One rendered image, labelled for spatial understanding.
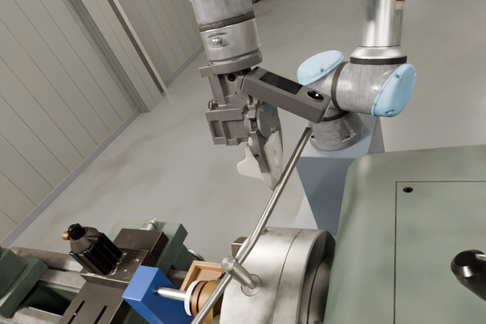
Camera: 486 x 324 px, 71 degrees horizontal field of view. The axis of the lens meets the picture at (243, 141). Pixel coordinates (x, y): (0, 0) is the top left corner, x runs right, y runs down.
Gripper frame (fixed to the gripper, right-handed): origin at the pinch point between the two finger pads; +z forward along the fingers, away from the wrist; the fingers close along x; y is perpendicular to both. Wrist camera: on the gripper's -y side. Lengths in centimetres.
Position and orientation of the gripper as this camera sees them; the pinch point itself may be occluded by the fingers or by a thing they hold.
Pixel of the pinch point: (278, 182)
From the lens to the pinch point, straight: 53.6
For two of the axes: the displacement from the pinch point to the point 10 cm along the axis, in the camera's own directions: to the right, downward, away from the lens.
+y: -8.9, 0.5, 4.6
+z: 2.4, 9.0, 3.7
